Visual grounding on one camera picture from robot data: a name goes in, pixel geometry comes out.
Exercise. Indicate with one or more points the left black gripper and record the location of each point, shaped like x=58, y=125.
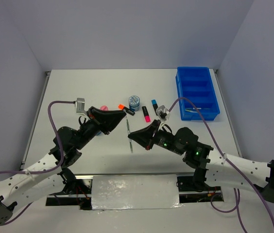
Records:
x=106, y=120

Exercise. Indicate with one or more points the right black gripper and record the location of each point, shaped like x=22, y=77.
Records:
x=144, y=136

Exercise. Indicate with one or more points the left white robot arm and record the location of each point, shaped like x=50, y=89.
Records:
x=51, y=173

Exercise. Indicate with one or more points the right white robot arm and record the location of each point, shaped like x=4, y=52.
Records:
x=211, y=168

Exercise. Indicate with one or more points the pink lid crayon bottle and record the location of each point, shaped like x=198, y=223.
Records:
x=104, y=108

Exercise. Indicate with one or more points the orange cap black highlighter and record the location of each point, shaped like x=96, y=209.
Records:
x=126, y=109

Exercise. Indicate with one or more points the pink cap black highlighter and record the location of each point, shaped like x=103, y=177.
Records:
x=146, y=114

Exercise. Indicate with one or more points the blue paint jar far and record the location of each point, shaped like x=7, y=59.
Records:
x=134, y=103

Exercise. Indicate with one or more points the blue cap black highlighter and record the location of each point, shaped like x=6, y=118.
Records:
x=154, y=104

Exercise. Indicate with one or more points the blue compartment tray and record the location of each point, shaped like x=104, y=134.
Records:
x=195, y=84

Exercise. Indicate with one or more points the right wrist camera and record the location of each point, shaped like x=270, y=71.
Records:
x=163, y=113

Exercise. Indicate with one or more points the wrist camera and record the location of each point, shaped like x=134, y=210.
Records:
x=163, y=113
x=80, y=106

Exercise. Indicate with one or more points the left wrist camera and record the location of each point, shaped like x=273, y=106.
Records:
x=80, y=106

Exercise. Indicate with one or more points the reflective silver base plate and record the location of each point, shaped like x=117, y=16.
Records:
x=134, y=192

